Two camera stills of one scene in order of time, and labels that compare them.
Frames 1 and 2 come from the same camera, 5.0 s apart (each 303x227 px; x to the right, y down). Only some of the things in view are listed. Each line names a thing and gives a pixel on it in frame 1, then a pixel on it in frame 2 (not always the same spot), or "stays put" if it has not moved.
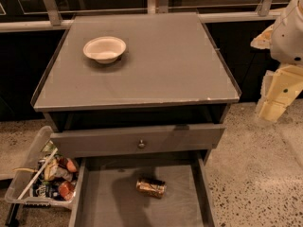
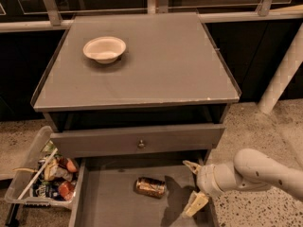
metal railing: [55, 22] stays put
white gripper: [288, 37] to [207, 179]
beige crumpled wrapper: [54, 171] stays put
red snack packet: [66, 189] stays put
